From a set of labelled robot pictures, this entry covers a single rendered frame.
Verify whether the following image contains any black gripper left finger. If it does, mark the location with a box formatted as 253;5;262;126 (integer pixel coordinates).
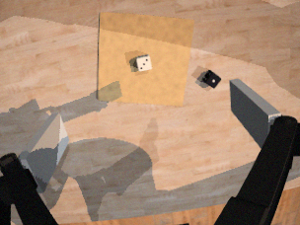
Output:
0;112;69;225

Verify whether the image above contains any white die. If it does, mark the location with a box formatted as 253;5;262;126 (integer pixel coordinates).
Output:
136;54;152;72

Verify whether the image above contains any orange flat mat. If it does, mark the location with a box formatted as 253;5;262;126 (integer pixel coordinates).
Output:
99;12;194;107

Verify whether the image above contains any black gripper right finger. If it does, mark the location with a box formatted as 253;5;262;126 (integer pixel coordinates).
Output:
214;78;300;225

